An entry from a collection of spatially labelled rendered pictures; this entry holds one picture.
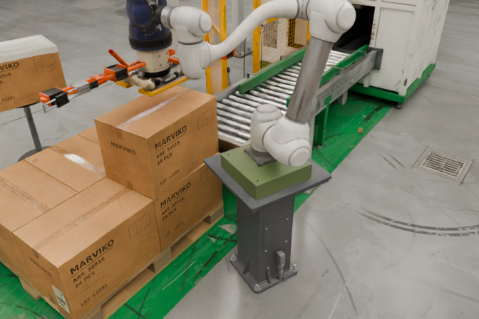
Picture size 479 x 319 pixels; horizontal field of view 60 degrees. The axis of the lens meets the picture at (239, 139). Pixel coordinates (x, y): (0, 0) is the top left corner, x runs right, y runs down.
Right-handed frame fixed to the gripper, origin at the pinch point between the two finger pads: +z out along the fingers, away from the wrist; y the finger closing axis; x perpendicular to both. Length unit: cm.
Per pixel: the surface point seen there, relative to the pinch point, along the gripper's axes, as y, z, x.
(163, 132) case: 66, 1, 9
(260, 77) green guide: 97, 43, 164
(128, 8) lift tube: 5.8, 23.7, 16.1
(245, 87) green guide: 97, 43, 142
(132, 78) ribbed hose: 38.7, 18.1, 7.8
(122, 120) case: 63, 26, 2
